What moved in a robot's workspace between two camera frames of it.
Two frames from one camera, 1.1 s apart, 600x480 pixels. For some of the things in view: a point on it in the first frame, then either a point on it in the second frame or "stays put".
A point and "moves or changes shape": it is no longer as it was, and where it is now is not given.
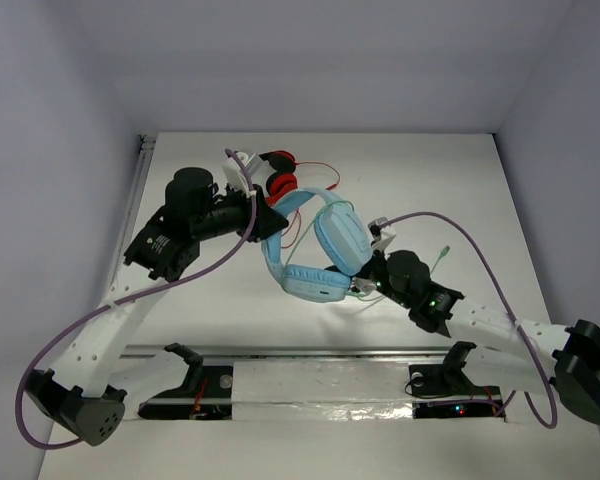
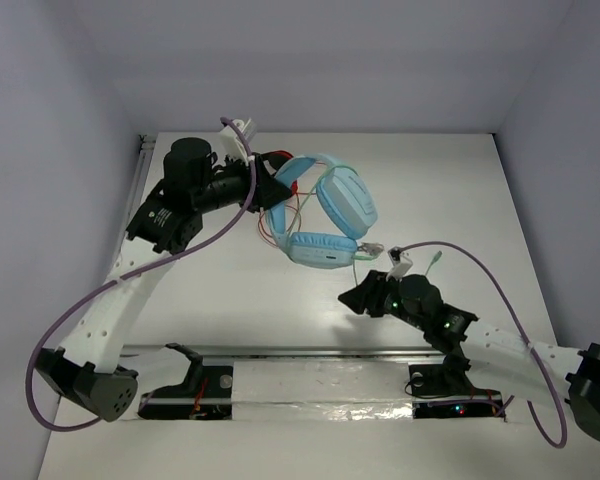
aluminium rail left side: (146, 150) stays put
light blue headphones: (345, 245) moves or changes shape
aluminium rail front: (296, 353) stays put
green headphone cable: (360, 297) → (372, 255)
